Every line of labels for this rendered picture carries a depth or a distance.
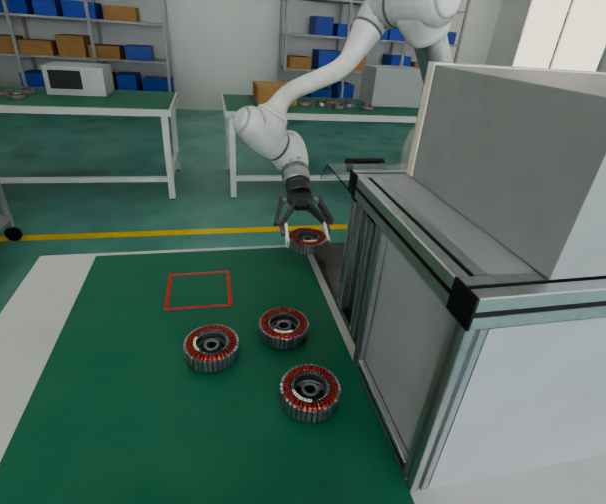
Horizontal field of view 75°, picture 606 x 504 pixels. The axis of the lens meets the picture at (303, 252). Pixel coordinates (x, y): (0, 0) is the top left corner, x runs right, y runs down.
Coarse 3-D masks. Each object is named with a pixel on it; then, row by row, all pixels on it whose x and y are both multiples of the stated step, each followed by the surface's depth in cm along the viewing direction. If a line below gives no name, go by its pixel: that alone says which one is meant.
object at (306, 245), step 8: (296, 232) 116; (304, 232) 117; (312, 232) 117; (320, 232) 116; (296, 240) 111; (304, 240) 111; (312, 240) 111; (320, 240) 112; (296, 248) 111; (304, 248) 110; (312, 248) 110; (320, 248) 111
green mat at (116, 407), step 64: (128, 256) 114; (192, 256) 116; (256, 256) 119; (128, 320) 90; (192, 320) 91; (256, 320) 93; (320, 320) 94; (64, 384) 73; (128, 384) 74; (192, 384) 75; (256, 384) 76; (64, 448) 63; (128, 448) 63; (192, 448) 64; (256, 448) 65; (320, 448) 66; (384, 448) 66
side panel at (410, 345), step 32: (384, 256) 68; (384, 288) 69; (416, 288) 58; (384, 320) 70; (416, 320) 58; (448, 320) 50; (384, 352) 70; (416, 352) 59; (448, 352) 49; (384, 384) 71; (416, 384) 59; (448, 384) 49; (384, 416) 69; (416, 416) 60; (448, 416) 52; (416, 448) 58; (416, 480) 59
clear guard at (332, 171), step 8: (328, 168) 101; (336, 168) 96; (344, 168) 96; (352, 168) 97; (360, 168) 97; (368, 168) 98; (376, 168) 98; (384, 168) 98; (392, 168) 99; (400, 168) 99; (320, 176) 106; (328, 176) 105; (336, 176) 106; (344, 176) 91; (344, 184) 87
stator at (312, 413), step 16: (304, 368) 76; (320, 368) 76; (288, 384) 72; (304, 384) 74; (320, 384) 75; (336, 384) 73; (288, 400) 70; (304, 400) 69; (320, 400) 70; (336, 400) 70; (304, 416) 68; (320, 416) 69
